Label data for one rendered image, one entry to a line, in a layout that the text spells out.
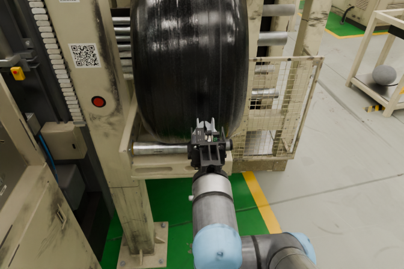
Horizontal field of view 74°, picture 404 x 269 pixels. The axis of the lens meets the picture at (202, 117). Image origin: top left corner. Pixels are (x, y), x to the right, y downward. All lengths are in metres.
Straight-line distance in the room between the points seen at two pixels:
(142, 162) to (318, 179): 1.49
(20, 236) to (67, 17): 0.60
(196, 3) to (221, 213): 0.45
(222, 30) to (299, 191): 1.58
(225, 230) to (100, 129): 0.67
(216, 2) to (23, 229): 0.79
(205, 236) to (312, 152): 1.97
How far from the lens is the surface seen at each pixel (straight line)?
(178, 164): 0.94
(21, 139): 0.96
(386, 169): 2.48
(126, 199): 1.29
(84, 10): 0.80
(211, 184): 0.49
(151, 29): 0.64
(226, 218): 0.46
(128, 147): 0.91
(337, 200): 2.10
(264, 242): 0.56
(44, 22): 0.87
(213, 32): 0.63
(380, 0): 5.03
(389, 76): 3.15
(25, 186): 0.98
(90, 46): 0.84
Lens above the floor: 1.56
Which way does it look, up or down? 38 degrees down
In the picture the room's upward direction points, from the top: straight up
